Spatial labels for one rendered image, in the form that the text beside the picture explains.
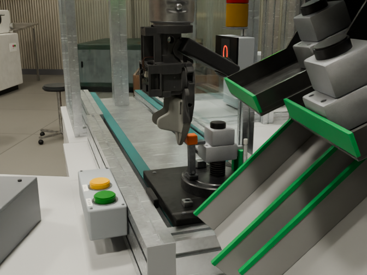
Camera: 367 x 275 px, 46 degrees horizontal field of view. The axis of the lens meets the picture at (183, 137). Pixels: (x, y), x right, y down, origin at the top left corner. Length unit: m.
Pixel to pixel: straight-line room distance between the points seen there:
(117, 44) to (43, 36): 8.03
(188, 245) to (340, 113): 0.38
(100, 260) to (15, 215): 0.19
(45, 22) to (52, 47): 0.54
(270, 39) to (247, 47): 0.77
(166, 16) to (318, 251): 0.42
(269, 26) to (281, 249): 1.30
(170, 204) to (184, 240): 0.11
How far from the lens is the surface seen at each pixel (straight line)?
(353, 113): 0.38
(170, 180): 0.86
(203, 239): 0.68
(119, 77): 1.81
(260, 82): 0.57
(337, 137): 0.35
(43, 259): 0.86
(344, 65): 0.36
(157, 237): 0.70
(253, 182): 0.62
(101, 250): 0.85
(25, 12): 9.94
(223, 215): 0.63
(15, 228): 0.90
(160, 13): 0.72
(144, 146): 1.26
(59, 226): 0.96
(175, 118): 0.75
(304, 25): 0.53
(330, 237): 0.50
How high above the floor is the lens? 1.29
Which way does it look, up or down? 16 degrees down
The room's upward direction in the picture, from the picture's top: straight up
